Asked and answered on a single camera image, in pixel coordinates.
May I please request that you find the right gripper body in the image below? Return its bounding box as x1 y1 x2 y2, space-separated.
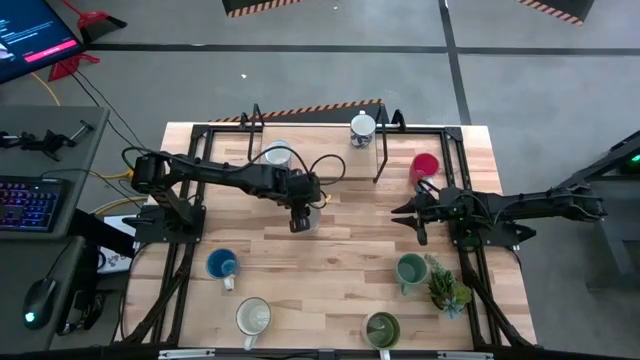
414 188 454 246

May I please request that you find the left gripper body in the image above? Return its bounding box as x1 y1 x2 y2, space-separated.
284 172 322 210

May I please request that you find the red and white mug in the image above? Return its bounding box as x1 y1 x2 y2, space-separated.
408 152 442 194

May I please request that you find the red white patterned mug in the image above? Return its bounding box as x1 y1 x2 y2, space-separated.
263 139 294 169

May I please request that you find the sage green mug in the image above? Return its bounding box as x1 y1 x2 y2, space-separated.
394 252 430 296

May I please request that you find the blue white floral mug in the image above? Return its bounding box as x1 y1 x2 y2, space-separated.
349 110 377 150

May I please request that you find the potted succulent plant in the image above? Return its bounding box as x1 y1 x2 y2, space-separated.
423 253 474 321

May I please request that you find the hazard striped black platform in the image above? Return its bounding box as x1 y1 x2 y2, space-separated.
207 98 386 125

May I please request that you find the cream ceramic mug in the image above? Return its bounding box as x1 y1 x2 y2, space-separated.
235 296 273 351

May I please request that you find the hazard striped black box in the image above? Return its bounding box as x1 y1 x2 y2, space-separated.
514 0 596 26
221 0 306 19

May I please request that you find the black equipment cart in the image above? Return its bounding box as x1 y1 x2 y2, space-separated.
559 128 640 291

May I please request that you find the white printed box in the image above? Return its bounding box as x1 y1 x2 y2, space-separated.
97 214 139 275

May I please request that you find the black clamp tool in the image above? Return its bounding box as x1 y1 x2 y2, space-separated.
0 119 95 162

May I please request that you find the red plastic base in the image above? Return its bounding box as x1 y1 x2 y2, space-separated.
48 52 101 83

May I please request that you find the grey side desk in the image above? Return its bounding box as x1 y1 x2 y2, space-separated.
0 235 86 354
0 104 111 241

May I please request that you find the red dustpan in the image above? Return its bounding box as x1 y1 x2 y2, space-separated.
59 0 128 44

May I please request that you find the backlit keyboard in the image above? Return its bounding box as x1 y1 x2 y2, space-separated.
0 174 71 234

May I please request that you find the black computer mouse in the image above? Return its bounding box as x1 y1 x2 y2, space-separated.
22 277 58 331

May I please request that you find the computer monitor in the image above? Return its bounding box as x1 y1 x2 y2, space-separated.
0 0 84 85

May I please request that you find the wooden shelf black frame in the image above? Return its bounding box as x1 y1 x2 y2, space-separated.
239 103 407 185

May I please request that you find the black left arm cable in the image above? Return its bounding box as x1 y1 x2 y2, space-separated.
122 144 348 201

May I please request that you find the black aluminium table frame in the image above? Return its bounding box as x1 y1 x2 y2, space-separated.
117 122 539 360

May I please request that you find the silver metal bracket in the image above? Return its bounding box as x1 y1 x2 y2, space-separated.
158 348 216 360
437 351 494 360

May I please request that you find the yellow cable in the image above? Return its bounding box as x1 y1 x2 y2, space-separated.
30 72 61 107

